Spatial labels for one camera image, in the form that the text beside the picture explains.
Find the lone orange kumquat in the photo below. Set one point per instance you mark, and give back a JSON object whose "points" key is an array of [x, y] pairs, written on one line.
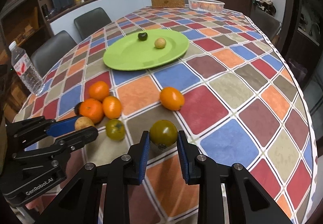
{"points": [[171, 98]]}

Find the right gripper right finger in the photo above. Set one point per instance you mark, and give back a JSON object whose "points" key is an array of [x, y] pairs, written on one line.
{"points": [[247, 200]]}

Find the black chair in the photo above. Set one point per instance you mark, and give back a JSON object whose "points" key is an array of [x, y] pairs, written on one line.
{"points": [[48, 54], [91, 22], [266, 23]]}

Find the colourful checked tablecloth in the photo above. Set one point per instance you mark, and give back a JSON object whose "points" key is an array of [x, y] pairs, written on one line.
{"points": [[214, 76]]}

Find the dark plum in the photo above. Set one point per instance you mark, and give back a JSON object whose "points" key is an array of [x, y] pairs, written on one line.
{"points": [[76, 109], [142, 36]]}

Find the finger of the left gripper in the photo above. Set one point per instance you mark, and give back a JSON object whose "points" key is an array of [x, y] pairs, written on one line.
{"points": [[78, 139], [62, 127]]}

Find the large orange mandarin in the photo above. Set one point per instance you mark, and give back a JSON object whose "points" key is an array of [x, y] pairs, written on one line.
{"points": [[92, 109]]}

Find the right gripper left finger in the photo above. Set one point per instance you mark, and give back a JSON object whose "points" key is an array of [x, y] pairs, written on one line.
{"points": [[79, 200]]}

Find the white fruit basket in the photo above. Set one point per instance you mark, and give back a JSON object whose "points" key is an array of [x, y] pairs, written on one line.
{"points": [[211, 6]]}

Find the clear water bottle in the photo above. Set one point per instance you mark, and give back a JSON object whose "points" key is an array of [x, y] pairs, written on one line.
{"points": [[25, 69]]}

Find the black chair near left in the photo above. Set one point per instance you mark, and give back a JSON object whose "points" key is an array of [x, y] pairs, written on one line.
{"points": [[48, 54]]}

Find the brown longan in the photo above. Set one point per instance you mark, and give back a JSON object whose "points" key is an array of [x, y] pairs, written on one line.
{"points": [[83, 122], [160, 43]]}

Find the black chair right side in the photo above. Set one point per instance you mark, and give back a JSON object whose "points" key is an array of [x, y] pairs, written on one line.
{"points": [[266, 23]]}

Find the green plate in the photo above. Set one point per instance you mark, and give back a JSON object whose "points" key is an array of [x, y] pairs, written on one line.
{"points": [[130, 54]]}

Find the green tomato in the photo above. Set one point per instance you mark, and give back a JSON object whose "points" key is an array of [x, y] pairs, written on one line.
{"points": [[163, 134], [115, 130]]}

